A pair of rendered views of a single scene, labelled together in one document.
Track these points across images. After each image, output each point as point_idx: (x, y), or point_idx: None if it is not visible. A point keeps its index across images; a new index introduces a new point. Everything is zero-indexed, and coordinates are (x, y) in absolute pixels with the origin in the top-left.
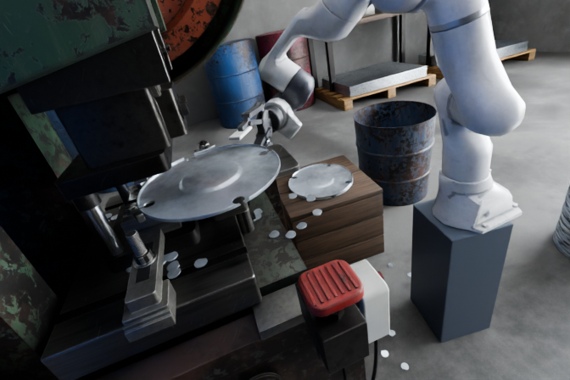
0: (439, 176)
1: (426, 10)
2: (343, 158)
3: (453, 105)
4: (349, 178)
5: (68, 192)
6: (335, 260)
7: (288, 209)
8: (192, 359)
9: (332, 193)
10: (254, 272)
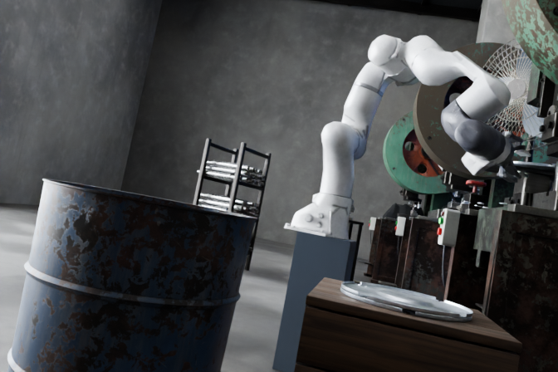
0: (349, 201)
1: (388, 84)
2: (315, 294)
3: (363, 142)
4: (354, 285)
5: None
6: (472, 180)
7: (478, 312)
8: None
9: (398, 291)
10: (505, 198)
